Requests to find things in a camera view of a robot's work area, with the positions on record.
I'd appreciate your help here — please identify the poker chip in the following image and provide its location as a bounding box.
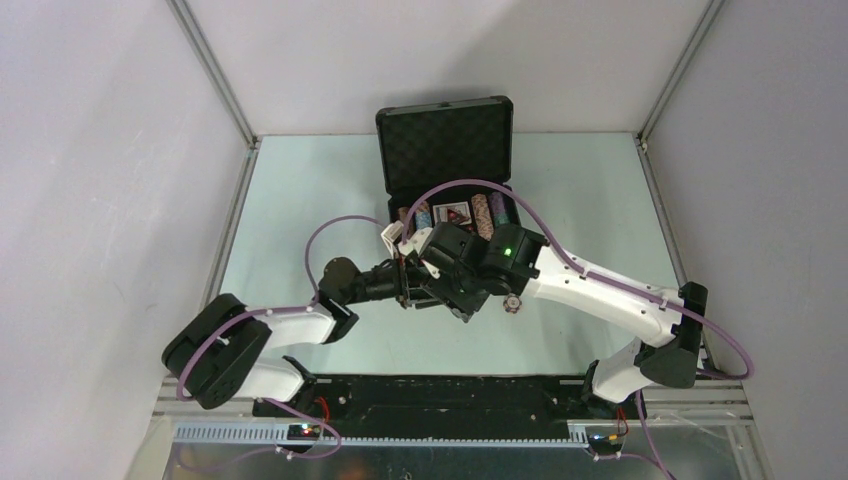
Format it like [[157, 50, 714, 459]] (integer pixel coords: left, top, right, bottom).
[[502, 294, 523, 314]]

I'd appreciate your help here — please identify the blue playing card deck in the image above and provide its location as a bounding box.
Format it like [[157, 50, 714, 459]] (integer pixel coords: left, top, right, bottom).
[[433, 202, 473, 227]]

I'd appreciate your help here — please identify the black poker set case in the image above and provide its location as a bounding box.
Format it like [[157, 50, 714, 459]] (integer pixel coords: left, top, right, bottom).
[[375, 95, 514, 223]]

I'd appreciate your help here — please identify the black triangular all-in marker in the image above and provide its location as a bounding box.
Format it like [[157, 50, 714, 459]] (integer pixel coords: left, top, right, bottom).
[[440, 206, 471, 225]]

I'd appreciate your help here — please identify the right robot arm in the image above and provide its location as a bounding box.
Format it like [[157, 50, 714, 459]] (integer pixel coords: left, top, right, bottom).
[[399, 222, 701, 403]]

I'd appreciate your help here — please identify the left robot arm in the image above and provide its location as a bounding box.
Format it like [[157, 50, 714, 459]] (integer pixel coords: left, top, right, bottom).
[[161, 256, 438, 410]]

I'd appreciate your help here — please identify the pink brown chip stack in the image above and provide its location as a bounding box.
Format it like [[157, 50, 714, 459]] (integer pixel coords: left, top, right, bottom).
[[471, 193, 494, 241]]

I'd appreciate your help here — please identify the orange blue chip stack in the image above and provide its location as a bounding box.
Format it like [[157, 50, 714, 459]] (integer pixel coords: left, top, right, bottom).
[[414, 202, 433, 230]]

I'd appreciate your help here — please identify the purple chip stack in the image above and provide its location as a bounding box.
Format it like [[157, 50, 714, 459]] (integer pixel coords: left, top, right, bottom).
[[489, 191, 510, 227]]

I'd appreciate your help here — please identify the brown teal chip stack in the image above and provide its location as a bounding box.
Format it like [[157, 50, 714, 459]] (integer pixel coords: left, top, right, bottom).
[[397, 207, 410, 223]]

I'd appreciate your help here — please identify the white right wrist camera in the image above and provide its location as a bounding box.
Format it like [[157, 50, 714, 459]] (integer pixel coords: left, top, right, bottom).
[[397, 227, 441, 279]]

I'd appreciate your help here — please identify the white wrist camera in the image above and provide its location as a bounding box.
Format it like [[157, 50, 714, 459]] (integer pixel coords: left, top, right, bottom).
[[397, 227, 441, 279], [380, 221, 403, 258]]

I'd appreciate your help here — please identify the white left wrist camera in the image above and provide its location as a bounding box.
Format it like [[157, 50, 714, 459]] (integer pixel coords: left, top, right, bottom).
[[380, 221, 403, 258]]

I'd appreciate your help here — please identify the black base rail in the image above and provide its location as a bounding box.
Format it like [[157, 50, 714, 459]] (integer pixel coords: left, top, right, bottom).
[[287, 374, 640, 441]]

